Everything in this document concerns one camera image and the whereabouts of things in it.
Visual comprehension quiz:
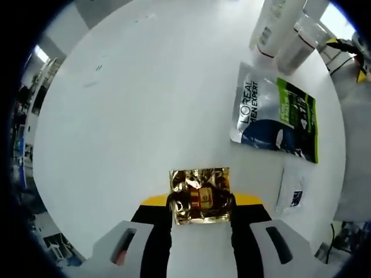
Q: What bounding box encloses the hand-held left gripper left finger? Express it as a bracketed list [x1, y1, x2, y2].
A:
[86, 194, 174, 278]

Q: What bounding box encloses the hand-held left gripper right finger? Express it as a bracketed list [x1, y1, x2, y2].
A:
[228, 192, 313, 278]

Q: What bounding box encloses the clear plastic sachet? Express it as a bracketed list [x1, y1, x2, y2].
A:
[275, 166, 310, 217]

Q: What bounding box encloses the gold skincare sachet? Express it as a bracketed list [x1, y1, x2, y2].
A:
[169, 167, 232, 226]

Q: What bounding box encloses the white skincare tube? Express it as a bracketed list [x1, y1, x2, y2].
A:
[249, 0, 307, 69]

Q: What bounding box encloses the green black skincare sachet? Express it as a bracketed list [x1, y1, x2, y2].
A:
[230, 61, 319, 164]

